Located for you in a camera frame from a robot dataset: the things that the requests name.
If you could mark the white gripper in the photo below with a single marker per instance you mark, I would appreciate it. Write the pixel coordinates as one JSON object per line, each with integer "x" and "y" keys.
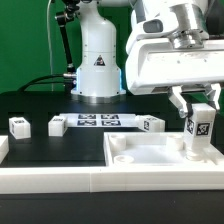
{"x": 170, "y": 47}

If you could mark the white square table top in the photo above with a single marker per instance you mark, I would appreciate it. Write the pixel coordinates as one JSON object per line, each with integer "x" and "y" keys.
{"x": 155, "y": 149}

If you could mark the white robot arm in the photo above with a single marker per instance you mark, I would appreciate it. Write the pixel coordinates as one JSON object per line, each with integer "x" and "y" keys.
{"x": 98, "y": 75}

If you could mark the white marker base plate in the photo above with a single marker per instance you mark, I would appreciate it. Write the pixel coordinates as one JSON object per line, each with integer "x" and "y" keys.
{"x": 100, "y": 120}

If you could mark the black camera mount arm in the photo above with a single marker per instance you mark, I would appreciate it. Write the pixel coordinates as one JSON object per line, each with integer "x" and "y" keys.
{"x": 62, "y": 18}

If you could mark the white U-shaped obstacle wall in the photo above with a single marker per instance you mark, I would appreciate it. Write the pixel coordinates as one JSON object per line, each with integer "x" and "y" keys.
{"x": 110, "y": 178}

